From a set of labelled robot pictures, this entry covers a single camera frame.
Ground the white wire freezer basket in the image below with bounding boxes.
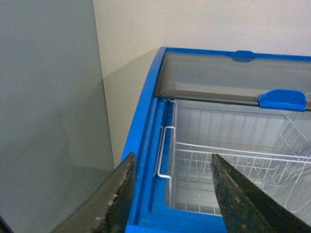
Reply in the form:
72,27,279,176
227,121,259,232
156,100,311,223

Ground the blue rear lid handle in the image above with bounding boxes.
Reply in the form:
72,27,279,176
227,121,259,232
230,50,256,63

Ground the glass sliding freezer lid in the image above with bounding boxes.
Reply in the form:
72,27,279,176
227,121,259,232
155,52,311,111

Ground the white blue chest freezer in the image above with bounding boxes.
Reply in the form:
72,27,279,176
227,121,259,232
121,47,311,233

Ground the blue lid handle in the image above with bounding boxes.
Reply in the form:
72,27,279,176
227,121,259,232
257,89,307,112
230,50,256,63

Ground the grey panel beside freezer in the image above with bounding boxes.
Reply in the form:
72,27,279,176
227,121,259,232
0,0,114,233

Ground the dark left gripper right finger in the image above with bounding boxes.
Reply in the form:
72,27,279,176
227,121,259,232
211,153,311,233

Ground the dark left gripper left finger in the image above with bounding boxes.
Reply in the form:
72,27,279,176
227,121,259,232
52,152,136,233

